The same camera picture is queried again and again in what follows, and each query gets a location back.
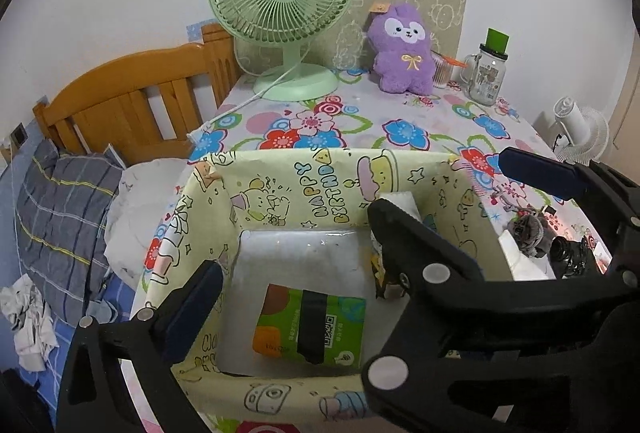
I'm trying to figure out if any wooden bed headboard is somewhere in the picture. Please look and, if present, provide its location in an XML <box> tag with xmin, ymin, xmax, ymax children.
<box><xmin>32</xmin><ymin>23</ymin><xmax>242</xmax><ymax>170</ymax></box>

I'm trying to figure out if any white fan cable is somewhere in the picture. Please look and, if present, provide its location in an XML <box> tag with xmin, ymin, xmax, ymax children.
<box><xmin>186</xmin><ymin>63</ymin><xmax>301</xmax><ymax>150</ymax></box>

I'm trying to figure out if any white cotton towel pack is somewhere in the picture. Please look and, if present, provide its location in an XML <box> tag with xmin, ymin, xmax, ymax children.
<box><xmin>499</xmin><ymin>233</ymin><xmax>557</xmax><ymax>282</ymax></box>

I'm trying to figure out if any green tissue packet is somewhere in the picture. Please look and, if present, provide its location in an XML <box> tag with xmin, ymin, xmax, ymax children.
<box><xmin>252</xmin><ymin>284</ymin><xmax>367</xmax><ymax>370</ymax></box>

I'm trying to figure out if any crumpled white cloth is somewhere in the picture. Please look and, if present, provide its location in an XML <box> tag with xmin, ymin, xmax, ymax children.
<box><xmin>0</xmin><ymin>274</ymin><xmax>57</xmax><ymax>372</ymax></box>

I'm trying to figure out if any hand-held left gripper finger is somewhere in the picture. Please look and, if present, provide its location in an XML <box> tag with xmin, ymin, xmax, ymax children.
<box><xmin>57</xmin><ymin>259</ymin><xmax>224</xmax><ymax>433</ymax></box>

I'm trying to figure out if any white duvet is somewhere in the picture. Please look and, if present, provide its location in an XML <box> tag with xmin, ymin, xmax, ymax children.
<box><xmin>104</xmin><ymin>159</ymin><xmax>197</xmax><ymax>286</ymax></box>

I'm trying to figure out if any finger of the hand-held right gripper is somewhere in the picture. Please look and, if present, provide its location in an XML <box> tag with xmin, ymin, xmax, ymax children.
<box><xmin>499</xmin><ymin>147</ymin><xmax>640</xmax><ymax>234</ymax></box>
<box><xmin>362</xmin><ymin>200</ymin><xmax>601</xmax><ymax>433</ymax></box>

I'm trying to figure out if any floral tablecloth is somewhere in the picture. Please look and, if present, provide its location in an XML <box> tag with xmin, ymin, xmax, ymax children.
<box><xmin>130</xmin><ymin>68</ymin><xmax>618</xmax><ymax>433</ymax></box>

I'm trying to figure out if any grey plaid pillow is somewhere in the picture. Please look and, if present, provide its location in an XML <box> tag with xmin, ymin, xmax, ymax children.
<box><xmin>14</xmin><ymin>140</ymin><xmax>124</xmax><ymax>325</ymax></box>

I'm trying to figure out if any glass jar mug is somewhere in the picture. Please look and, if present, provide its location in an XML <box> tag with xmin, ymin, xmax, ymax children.
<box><xmin>459</xmin><ymin>44</ymin><xmax>511</xmax><ymax>106</ymax></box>

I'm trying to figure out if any yellow printed storage box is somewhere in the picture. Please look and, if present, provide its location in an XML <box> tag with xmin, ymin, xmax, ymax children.
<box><xmin>142</xmin><ymin>148</ymin><xmax>516</xmax><ymax>433</ymax></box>

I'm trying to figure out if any purple plush toy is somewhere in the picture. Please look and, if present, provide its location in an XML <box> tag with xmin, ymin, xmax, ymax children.
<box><xmin>367</xmin><ymin>2</ymin><xmax>436</xmax><ymax>94</ymax></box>

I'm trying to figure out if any grey drawstring pouch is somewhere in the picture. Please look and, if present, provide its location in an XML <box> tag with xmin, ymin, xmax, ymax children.
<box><xmin>506</xmin><ymin>212</ymin><xmax>552</xmax><ymax>260</ymax></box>

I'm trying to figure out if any clear cotton swab container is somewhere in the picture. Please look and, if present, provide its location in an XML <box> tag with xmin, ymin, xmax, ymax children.
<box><xmin>431</xmin><ymin>52</ymin><xmax>466</xmax><ymax>90</ymax></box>

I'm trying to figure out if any white clip fan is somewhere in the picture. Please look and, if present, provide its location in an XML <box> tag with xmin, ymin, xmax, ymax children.
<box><xmin>549</xmin><ymin>96</ymin><xmax>612</xmax><ymax>164</ymax></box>

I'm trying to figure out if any blue striped bedsheet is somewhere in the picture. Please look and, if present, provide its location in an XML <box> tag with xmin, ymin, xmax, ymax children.
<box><xmin>0</xmin><ymin>123</ymin><xmax>143</xmax><ymax>433</ymax></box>

